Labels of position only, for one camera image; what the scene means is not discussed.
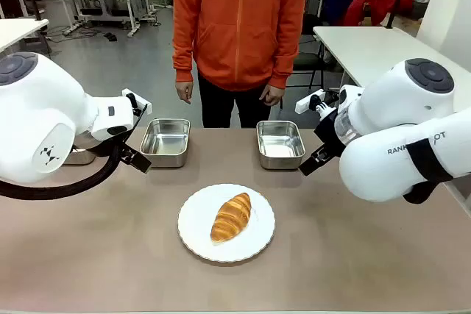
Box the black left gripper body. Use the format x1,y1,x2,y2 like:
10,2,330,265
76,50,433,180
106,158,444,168
117,143,139,164

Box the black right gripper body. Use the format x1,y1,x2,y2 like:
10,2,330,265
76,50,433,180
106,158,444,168
312,107,347,161

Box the golden croissant bread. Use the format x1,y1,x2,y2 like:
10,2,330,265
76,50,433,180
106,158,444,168
210,192,252,243

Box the orange-sleeved right forearm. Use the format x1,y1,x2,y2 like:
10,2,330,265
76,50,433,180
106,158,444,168
171,30,196,85

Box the orange-sleeved left forearm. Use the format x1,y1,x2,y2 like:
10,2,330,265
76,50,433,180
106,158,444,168
267,30,303,90

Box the steel rectangular container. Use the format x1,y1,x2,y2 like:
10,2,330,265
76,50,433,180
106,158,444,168
139,118,191,169
61,146,97,166
255,120,307,171

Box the person's left hand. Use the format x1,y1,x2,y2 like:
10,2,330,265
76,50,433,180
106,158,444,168
258,84,284,108

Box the person's right hand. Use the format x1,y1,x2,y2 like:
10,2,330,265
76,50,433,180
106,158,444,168
175,81,195,105

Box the black office chair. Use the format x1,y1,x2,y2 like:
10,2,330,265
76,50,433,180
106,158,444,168
293,13,329,88

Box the white scalloped plate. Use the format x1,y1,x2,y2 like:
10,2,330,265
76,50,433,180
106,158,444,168
177,182,277,264

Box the long white side table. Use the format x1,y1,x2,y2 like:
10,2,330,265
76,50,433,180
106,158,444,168
312,26,471,113

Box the black trousers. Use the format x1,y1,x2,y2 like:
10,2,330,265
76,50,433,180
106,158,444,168
197,70,283,129

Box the orange zip hoodie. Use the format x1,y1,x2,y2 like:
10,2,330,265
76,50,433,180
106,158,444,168
171,0,310,93

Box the small white side table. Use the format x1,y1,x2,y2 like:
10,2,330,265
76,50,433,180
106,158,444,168
0,18,50,54

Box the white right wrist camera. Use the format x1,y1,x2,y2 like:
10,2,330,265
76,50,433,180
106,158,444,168
294,89,327,115

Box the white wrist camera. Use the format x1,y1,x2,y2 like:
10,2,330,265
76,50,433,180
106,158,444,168
121,88,153,116
294,89,327,115

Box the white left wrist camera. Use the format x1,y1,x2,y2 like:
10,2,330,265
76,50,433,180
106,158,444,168
121,88,153,116

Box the black sleeved arm cable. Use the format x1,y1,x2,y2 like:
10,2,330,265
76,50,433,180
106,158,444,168
0,103,149,201

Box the black strap on arm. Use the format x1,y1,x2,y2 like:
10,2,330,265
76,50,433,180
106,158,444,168
402,136,455,205

